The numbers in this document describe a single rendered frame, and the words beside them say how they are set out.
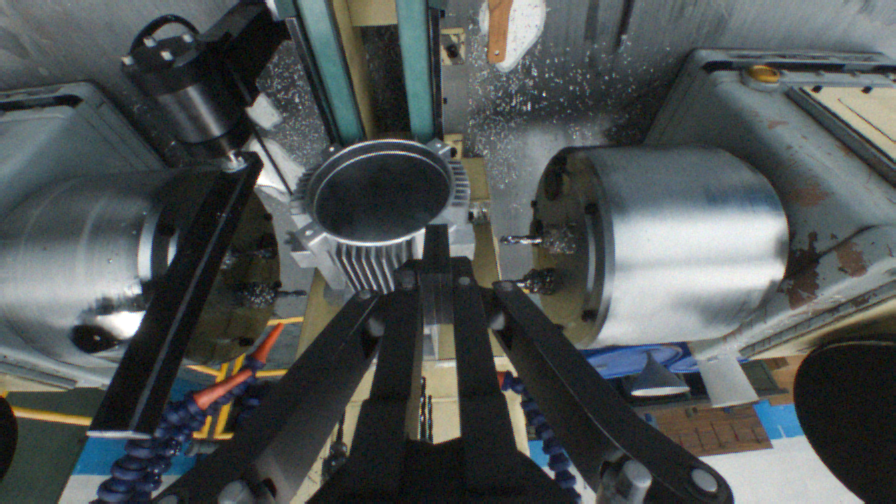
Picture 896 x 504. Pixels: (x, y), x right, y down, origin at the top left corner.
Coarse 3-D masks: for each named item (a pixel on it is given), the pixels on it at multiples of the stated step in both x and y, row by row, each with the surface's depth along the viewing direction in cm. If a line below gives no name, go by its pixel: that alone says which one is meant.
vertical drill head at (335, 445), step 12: (420, 396) 29; (420, 408) 29; (432, 408) 38; (420, 420) 28; (432, 420) 37; (420, 432) 28; (336, 444) 27; (336, 456) 26; (324, 468) 25; (336, 468) 25; (324, 480) 25
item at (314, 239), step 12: (336, 144) 37; (432, 144) 37; (444, 144) 37; (324, 156) 36; (444, 156) 37; (300, 228) 30; (312, 228) 30; (456, 228) 30; (300, 240) 30; (312, 240) 29; (324, 240) 30; (312, 252) 29
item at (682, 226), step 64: (576, 192) 33; (640, 192) 28; (704, 192) 28; (768, 192) 30; (576, 256) 34; (640, 256) 28; (704, 256) 28; (768, 256) 28; (576, 320) 35; (640, 320) 30; (704, 320) 30
